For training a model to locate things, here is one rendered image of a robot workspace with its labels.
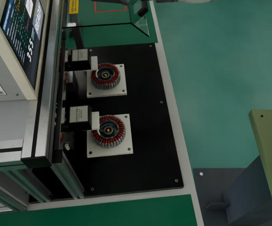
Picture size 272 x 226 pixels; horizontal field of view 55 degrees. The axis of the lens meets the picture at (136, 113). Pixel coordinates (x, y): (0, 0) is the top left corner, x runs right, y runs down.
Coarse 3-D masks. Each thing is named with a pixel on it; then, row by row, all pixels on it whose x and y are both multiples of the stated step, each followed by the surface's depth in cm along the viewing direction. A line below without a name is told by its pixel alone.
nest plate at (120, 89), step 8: (120, 64) 106; (88, 72) 104; (120, 72) 104; (88, 80) 101; (120, 80) 101; (88, 88) 99; (96, 88) 99; (112, 88) 99; (120, 88) 99; (88, 96) 98; (96, 96) 98; (104, 96) 98
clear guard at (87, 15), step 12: (84, 0) 83; (132, 0) 85; (84, 12) 79; (96, 12) 79; (108, 12) 79; (120, 12) 79; (132, 12) 81; (72, 24) 76; (84, 24) 76; (96, 24) 76; (108, 24) 77; (120, 24) 77; (132, 24) 77; (144, 24) 83
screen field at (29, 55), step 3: (30, 36) 55; (30, 39) 55; (30, 42) 55; (30, 45) 54; (33, 45) 56; (30, 48) 54; (27, 51) 52; (30, 51) 54; (27, 54) 52; (30, 54) 54; (27, 57) 52; (30, 57) 54; (30, 60) 54; (30, 63) 53
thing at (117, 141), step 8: (104, 120) 88; (112, 120) 88; (120, 120) 88; (104, 128) 87; (112, 128) 87; (120, 128) 86; (96, 136) 84; (120, 136) 84; (104, 144) 84; (112, 144) 84
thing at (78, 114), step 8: (88, 104) 78; (56, 112) 80; (72, 112) 77; (80, 112) 77; (88, 112) 77; (96, 112) 82; (72, 120) 75; (80, 120) 75; (88, 120) 75; (96, 120) 80; (64, 128) 77; (72, 128) 77; (80, 128) 77; (88, 128) 77; (96, 128) 79
